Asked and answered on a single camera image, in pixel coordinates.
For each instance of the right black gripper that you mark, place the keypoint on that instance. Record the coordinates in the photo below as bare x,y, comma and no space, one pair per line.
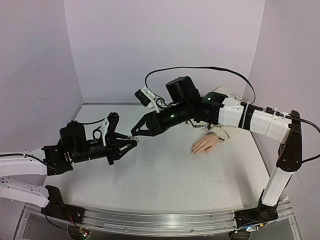
153,122

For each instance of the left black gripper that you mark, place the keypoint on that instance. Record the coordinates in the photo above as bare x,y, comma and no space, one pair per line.
118,154

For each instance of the clear nail polish bottle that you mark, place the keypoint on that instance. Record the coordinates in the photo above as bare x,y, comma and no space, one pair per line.
133,138

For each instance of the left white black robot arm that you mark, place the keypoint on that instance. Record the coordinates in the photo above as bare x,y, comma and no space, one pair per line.
31,163

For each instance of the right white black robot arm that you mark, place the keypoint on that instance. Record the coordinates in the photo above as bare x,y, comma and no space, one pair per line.
222,113

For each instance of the mannequin hand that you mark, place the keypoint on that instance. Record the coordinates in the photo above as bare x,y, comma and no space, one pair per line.
206,144

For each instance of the beige jacket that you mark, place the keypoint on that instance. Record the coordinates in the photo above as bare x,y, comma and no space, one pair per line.
223,132

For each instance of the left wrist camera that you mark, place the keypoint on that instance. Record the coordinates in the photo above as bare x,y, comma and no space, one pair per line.
108,126

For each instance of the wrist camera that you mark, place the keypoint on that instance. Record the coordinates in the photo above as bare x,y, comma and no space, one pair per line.
149,99
108,126

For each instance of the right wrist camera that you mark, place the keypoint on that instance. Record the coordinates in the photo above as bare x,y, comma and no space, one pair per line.
149,99

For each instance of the aluminium front rail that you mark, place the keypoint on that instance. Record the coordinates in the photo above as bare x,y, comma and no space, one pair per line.
166,224

